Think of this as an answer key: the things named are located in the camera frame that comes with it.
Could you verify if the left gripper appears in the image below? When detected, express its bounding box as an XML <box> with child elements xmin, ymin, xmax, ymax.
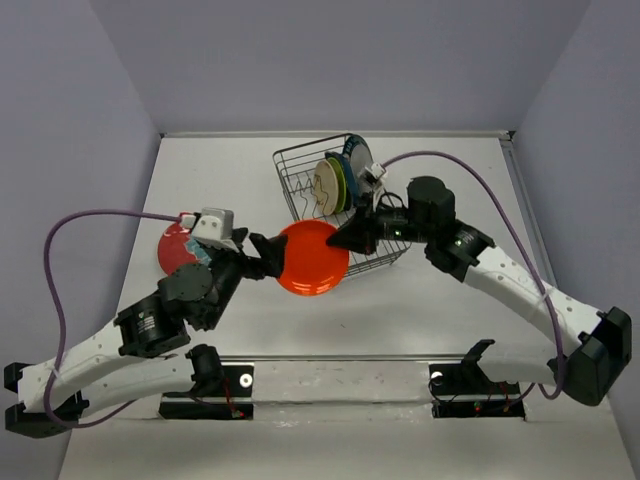
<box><xmin>203</xmin><ymin>227</ymin><xmax>290</xmax><ymax>331</ymax></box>

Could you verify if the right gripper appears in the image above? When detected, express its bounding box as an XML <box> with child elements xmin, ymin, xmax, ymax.
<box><xmin>327</xmin><ymin>190</ymin><xmax>434</xmax><ymax>254</ymax></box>

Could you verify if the orange plate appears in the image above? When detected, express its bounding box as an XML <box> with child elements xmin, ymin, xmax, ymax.
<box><xmin>278</xmin><ymin>219</ymin><xmax>349</xmax><ymax>297</ymax></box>

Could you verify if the beige floral plate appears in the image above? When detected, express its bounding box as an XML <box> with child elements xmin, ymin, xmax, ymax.
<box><xmin>313</xmin><ymin>159</ymin><xmax>340</xmax><ymax>216</ymax></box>

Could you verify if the lime green plate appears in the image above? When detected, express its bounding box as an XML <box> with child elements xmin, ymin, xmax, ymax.
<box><xmin>328</xmin><ymin>157</ymin><xmax>347</xmax><ymax>214</ymax></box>

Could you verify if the green rimmed white plate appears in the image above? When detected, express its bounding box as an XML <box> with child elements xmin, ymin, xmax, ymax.
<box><xmin>343</xmin><ymin>135</ymin><xmax>373</xmax><ymax>179</ymax></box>

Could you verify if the red and teal plate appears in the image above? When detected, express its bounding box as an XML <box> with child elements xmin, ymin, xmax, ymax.
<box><xmin>157</xmin><ymin>223</ymin><xmax>210</xmax><ymax>275</ymax></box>

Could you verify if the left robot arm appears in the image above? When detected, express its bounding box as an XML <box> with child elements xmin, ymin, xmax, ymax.
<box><xmin>4</xmin><ymin>228</ymin><xmax>287</xmax><ymax>439</ymax></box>

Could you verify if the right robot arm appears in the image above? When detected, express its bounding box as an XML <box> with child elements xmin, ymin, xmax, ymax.
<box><xmin>326</xmin><ymin>176</ymin><xmax>632</xmax><ymax>406</ymax></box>

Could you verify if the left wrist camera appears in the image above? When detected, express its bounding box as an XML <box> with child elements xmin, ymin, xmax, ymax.
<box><xmin>191</xmin><ymin>208</ymin><xmax>237</xmax><ymax>251</ymax></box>

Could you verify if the wire dish rack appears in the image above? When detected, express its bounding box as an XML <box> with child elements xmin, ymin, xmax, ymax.
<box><xmin>272</xmin><ymin>132</ymin><xmax>413</xmax><ymax>279</ymax></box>

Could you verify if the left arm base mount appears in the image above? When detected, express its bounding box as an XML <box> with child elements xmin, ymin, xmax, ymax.
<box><xmin>158</xmin><ymin>362</ymin><xmax>254</xmax><ymax>421</ymax></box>

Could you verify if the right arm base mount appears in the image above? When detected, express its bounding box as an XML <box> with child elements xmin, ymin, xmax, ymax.
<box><xmin>428</xmin><ymin>363</ymin><xmax>526</xmax><ymax>420</ymax></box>

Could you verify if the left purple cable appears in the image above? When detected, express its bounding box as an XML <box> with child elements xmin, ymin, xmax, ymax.
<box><xmin>42</xmin><ymin>208</ymin><xmax>201</xmax><ymax>429</ymax></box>

